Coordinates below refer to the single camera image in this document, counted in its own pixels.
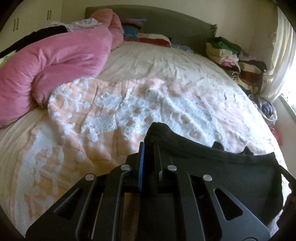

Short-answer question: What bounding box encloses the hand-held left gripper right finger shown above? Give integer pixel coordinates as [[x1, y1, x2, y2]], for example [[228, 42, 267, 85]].
[[139, 141, 271, 241]]

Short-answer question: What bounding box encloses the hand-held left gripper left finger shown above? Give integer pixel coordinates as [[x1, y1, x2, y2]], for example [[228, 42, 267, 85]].
[[25, 141, 145, 241]]

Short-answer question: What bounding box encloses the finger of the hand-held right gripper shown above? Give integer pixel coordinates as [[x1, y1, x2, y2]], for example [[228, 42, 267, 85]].
[[275, 163, 296, 183]]

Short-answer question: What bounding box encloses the black garment with orange cuffs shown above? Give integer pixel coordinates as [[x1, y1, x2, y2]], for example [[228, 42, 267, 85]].
[[144, 122, 285, 227]]

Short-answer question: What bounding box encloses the pile of folded clothes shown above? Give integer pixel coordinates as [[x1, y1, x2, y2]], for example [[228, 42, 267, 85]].
[[206, 37, 267, 95]]

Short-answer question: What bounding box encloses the red bag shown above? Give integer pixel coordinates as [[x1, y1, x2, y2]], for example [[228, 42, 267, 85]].
[[272, 128, 284, 145]]

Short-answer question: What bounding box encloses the peach white tufted blanket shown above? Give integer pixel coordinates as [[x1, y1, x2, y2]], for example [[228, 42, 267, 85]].
[[14, 77, 286, 227]]

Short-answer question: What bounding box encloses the clear plastic bag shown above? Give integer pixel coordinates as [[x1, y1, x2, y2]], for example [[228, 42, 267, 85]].
[[251, 95, 278, 123]]

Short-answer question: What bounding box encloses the window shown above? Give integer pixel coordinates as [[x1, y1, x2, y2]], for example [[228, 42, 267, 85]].
[[279, 76, 296, 121]]

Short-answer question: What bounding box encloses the light blue cloth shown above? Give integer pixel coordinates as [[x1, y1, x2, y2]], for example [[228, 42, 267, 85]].
[[172, 44, 193, 52]]

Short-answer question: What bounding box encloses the red and white cloth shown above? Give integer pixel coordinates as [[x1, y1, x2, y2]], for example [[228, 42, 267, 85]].
[[125, 34, 171, 48]]

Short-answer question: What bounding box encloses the cream curtain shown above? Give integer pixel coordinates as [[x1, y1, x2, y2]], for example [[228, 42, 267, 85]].
[[266, 9, 295, 102]]

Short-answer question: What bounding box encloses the striped pillow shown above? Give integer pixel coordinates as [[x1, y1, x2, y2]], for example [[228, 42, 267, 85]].
[[121, 19, 147, 37]]

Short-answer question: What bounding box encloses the pink duvet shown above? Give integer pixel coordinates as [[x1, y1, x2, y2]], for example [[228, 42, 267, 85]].
[[0, 29, 114, 127]]

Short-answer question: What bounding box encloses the grey headboard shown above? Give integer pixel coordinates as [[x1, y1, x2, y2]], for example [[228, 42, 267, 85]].
[[84, 5, 218, 47]]

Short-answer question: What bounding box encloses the salmon fleece blanket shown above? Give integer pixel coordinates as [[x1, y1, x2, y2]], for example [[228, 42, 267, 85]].
[[90, 9, 125, 50]]

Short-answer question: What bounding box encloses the lilac cloth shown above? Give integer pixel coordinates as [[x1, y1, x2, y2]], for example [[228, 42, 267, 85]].
[[50, 18, 100, 32]]

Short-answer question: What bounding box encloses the black cloth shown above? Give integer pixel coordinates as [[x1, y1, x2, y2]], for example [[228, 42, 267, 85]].
[[0, 25, 67, 58]]

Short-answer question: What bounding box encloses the cream wardrobe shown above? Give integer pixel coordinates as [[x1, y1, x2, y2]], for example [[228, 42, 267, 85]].
[[0, 2, 86, 51]]

